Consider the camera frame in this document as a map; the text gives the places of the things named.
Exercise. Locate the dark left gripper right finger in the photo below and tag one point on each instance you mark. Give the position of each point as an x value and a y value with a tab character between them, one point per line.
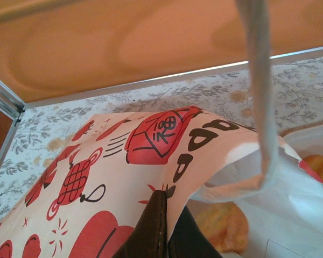
188	242

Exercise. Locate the red print paper bag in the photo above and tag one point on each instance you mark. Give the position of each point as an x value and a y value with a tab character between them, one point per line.
110	166

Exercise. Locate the fake orange pastry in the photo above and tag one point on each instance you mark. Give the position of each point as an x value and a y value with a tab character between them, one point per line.
223	228

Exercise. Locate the aluminium frame rail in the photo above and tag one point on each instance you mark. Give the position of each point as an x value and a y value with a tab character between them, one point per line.
150	82
4	147

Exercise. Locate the brown left gripper left finger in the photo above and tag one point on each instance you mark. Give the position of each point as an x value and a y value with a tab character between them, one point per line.
148	236

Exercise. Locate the aluminium frame post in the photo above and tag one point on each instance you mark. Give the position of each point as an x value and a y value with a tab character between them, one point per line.
5	96

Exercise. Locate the beige rectangular tray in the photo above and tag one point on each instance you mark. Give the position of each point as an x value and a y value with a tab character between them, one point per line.
312	139

